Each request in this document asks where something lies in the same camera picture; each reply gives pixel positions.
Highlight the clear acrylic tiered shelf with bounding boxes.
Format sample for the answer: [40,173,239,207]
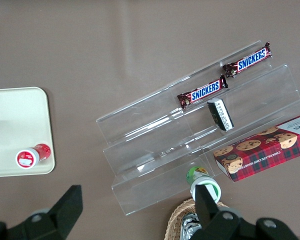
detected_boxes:
[95,39,300,217]

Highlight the stacked aluminium foil containers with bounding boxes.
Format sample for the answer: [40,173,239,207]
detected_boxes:
[180,212,204,240]

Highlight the green capped drink bottle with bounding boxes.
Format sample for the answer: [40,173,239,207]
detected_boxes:
[185,165,221,204]

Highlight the brown Snickers bar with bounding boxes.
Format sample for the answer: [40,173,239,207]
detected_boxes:
[177,75,229,109]
[222,41,274,79]

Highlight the oval wicker basket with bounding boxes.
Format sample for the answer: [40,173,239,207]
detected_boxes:
[166,198,231,240]

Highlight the beige plastic tray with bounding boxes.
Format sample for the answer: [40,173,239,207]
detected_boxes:
[0,86,56,179]

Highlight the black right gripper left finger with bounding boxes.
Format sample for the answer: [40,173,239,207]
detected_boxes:
[0,184,84,240]

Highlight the small black white box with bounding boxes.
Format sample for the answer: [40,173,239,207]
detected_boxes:
[206,98,235,133]

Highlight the red white yoghurt bottle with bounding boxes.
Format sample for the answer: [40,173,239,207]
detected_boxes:
[14,142,52,170]

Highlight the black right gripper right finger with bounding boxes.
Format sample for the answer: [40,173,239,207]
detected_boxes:
[189,184,300,240]

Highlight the red tartan cookie box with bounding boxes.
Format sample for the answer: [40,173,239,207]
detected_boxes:
[212,111,300,184]

